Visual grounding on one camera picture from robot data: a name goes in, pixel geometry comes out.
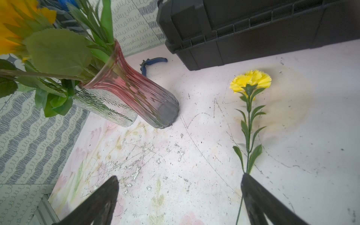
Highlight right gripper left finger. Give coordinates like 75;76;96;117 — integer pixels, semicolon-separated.
57;176;119;225

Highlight black toolbox yellow latch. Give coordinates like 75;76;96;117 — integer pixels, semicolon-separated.
157;1;360;71

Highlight clear glass vase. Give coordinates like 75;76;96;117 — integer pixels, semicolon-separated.
73;86;137;127

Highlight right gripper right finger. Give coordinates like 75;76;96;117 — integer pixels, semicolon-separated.
241;173;307;225

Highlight yellow carnation flower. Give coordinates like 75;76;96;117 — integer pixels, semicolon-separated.
229;69;272;225

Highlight yellow sunflower in pink vase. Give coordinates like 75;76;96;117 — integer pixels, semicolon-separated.
1;1;115;117

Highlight blue handled pliers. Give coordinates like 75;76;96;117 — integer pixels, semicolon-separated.
140;57;168;77

